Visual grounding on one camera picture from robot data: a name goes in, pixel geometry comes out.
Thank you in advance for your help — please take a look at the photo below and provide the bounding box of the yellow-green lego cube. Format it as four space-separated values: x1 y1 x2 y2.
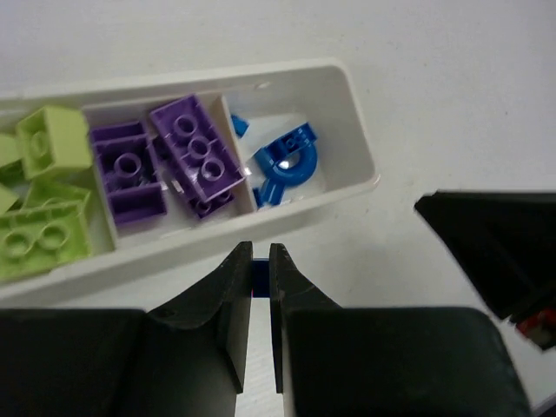
15 105 92 181

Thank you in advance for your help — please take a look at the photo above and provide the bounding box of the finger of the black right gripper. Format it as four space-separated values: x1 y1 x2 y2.
414 190 555 321

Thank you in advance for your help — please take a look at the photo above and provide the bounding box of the small blue lego brick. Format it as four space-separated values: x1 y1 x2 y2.
230 114 249 138

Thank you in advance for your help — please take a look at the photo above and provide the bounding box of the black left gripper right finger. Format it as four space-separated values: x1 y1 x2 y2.
268 243 532 416

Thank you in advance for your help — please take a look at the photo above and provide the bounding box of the blue arch lego piece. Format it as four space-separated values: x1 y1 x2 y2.
253 122 318 209

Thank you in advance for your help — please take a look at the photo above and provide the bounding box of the white three-compartment tray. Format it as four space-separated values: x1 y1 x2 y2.
1 59 379 308

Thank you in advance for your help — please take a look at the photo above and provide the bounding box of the purple lego brick upside down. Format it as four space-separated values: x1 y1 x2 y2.
89 120 168 227

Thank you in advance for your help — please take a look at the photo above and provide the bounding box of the yellow-green lego brick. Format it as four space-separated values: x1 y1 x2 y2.
1 180 92 282

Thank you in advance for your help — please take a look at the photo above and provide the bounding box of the purple lego brick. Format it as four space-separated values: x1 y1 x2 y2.
149 95 245 219
89 120 168 227

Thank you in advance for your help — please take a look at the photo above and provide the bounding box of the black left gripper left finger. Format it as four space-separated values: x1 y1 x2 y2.
1 242 253 416

